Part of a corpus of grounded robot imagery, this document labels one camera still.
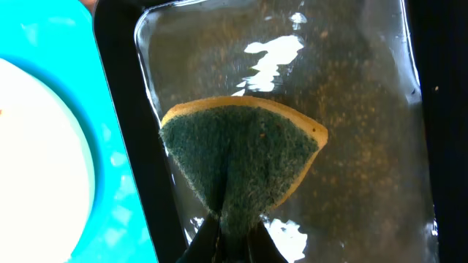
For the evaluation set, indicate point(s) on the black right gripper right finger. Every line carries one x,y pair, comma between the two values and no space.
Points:
261,248

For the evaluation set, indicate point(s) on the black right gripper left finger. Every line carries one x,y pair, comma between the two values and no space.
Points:
204,248

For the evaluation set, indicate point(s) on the yellow green scrub sponge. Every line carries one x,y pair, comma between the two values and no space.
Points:
242,155

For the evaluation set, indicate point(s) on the white plate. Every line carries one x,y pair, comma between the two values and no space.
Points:
47,172

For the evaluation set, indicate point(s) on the black water tray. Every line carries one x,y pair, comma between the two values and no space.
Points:
388,79

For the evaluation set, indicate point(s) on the teal plastic tray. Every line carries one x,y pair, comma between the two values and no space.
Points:
54,42

